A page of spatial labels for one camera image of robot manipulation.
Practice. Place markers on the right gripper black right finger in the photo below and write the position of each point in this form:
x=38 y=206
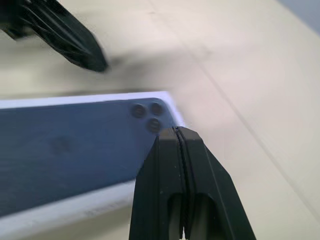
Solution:
x=215 y=195

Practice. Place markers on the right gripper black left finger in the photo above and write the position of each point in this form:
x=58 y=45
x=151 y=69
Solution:
x=157 y=185

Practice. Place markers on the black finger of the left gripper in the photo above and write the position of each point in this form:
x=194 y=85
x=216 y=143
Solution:
x=67 y=37

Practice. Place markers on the dark blue smartphone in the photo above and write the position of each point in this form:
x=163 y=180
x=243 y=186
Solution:
x=75 y=150

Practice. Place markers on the white phone box base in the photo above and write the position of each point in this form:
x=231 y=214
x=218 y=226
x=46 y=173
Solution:
x=50 y=221

